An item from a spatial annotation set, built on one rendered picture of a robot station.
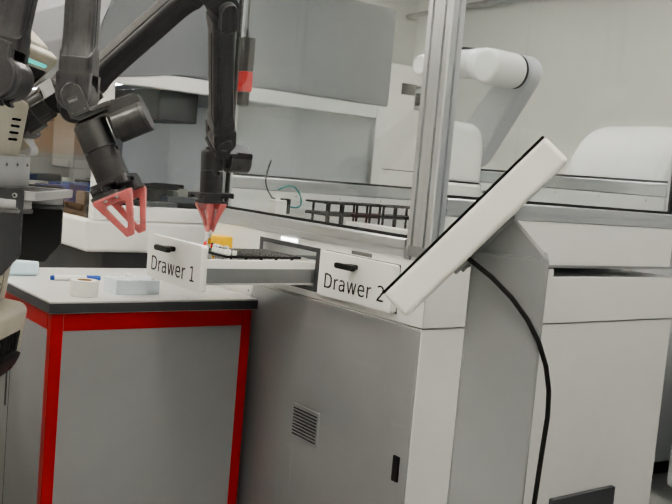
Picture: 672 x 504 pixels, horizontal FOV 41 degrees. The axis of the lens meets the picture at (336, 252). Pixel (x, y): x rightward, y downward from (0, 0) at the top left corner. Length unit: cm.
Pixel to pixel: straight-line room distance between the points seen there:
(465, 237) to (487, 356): 27
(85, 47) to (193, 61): 159
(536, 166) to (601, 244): 119
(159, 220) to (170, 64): 52
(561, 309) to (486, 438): 90
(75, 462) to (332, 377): 67
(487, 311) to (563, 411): 101
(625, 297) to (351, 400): 81
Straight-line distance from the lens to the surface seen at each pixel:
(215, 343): 249
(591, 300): 243
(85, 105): 158
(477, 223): 126
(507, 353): 146
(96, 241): 304
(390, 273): 206
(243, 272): 221
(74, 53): 160
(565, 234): 232
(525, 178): 126
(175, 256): 225
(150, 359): 241
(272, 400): 251
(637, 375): 266
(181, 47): 315
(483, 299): 145
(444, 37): 203
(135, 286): 244
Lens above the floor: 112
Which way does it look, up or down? 5 degrees down
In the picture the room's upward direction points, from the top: 5 degrees clockwise
